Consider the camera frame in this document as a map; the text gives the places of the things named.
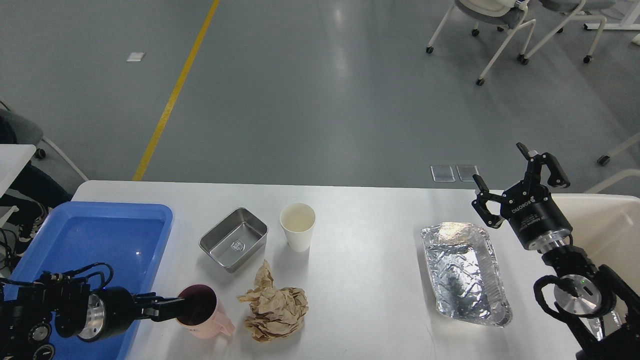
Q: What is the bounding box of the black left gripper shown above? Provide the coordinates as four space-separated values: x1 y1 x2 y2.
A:
77 286 186 343

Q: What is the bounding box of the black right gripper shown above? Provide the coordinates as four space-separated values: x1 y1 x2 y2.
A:
471 142 574 251

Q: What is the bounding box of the pink plastic mug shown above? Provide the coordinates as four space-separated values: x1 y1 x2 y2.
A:
176 284 236 339

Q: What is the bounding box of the aluminium foil tray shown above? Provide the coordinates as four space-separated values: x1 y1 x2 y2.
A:
420 221 514 328

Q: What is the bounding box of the stainless steel rectangular pan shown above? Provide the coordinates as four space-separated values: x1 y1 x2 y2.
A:
198 207 269 274

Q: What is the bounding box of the white paper cup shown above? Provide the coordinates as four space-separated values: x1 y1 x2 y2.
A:
279 203 317 253

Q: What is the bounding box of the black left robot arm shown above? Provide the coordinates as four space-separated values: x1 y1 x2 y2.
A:
0 262 189 360

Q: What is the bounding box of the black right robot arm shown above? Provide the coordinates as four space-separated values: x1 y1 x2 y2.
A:
471 142 640 360

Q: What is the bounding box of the floor outlet cover right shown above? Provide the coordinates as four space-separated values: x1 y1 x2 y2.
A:
455 164 479 182

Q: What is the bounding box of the floor outlet cover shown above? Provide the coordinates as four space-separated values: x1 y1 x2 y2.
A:
430 165 456 183
455 164 479 182

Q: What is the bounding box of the blue plastic tray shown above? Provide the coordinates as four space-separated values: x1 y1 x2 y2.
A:
0 201 174 360

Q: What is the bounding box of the white chair leg right edge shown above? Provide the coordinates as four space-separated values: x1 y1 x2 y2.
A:
596 132 640 167

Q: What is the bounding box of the beige plastic bin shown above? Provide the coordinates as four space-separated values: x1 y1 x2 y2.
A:
554 194 640 294

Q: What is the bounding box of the floor outlet cover left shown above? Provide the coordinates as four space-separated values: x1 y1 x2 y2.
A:
430 165 456 183

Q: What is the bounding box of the crumpled brown paper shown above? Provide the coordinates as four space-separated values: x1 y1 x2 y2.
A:
237 259 309 343

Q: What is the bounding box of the person in beige sweater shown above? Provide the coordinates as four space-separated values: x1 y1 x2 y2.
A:
0 110 71 256

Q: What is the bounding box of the white office chair left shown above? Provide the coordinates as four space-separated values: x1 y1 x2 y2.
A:
425 0 537 87

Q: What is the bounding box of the white office chair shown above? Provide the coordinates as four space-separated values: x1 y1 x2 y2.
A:
518 0 618 66
425 0 537 87

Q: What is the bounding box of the white office chair right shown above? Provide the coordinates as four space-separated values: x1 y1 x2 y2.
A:
518 0 618 66

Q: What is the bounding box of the white side table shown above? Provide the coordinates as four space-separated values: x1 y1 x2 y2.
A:
0 144 88 201

